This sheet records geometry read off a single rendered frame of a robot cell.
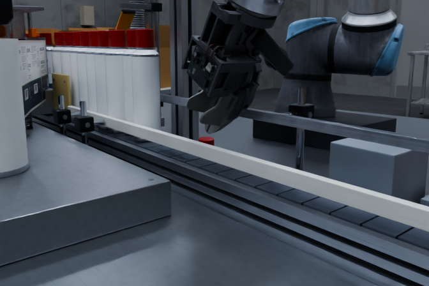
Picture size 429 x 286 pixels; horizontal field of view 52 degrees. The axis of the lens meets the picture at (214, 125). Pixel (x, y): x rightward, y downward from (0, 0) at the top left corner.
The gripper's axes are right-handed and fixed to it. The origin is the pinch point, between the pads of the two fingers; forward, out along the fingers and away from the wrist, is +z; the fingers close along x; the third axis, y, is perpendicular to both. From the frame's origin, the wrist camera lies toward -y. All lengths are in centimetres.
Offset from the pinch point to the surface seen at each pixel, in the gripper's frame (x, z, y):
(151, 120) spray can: -13.6, 9.4, 1.3
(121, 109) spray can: -22.9, 13.8, 1.8
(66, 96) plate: -42.8, 24.4, 4.1
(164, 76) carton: -146, 94, -105
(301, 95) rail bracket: 6.2, -9.3, -8.5
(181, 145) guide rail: -0.5, 3.6, 4.8
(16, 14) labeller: -65, 15, 10
